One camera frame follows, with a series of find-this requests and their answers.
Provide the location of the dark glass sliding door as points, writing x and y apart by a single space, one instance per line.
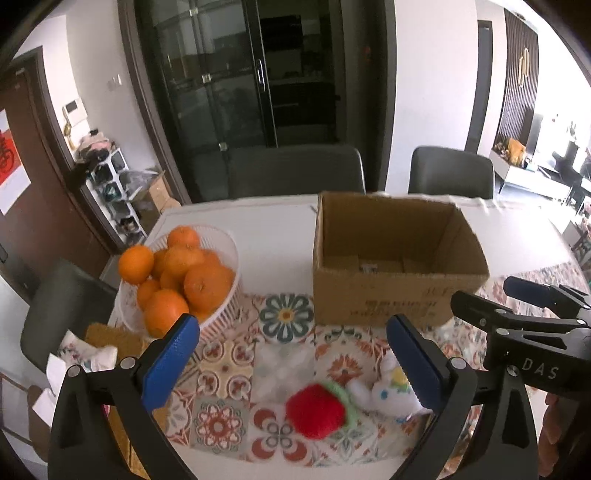
240 92

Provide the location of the brown wooden door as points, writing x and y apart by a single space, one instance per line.
51 203

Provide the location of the dark slatted wall panel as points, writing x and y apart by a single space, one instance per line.
517 78

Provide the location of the floral patterned table mat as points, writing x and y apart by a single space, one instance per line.
221 383

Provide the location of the wide grey dining chair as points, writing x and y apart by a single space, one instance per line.
295 170

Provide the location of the white wall intercom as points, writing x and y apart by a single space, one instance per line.
74 112

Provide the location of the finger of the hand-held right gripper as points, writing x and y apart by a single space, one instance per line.
535 290
480 308

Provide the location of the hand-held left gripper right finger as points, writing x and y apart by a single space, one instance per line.
413 364

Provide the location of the brown cardboard box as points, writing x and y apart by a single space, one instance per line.
397 286

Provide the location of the white plush bunny toy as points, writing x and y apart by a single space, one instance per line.
385 394

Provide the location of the narrow grey dining chair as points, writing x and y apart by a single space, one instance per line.
450 173

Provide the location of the white low cabinet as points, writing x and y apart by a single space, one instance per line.
526 177

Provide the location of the white paper sheets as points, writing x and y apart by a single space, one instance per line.
48 397

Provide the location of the red and white door poster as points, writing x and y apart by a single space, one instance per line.
11 161

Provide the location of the brown woven coaster mat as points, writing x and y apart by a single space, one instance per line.
115 339

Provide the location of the small cardboard box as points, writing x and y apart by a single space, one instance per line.
159 198

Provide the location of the clear plastic wrapper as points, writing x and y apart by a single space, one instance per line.
281 369

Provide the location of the pile of clothes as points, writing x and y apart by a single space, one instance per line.
92 145

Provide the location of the pile of oranges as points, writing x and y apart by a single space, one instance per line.
194 277

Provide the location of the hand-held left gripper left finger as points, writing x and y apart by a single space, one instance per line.
171 360

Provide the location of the red knitted strawberry toy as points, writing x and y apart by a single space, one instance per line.
316 408

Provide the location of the white shoe rack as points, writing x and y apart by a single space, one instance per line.
115 194

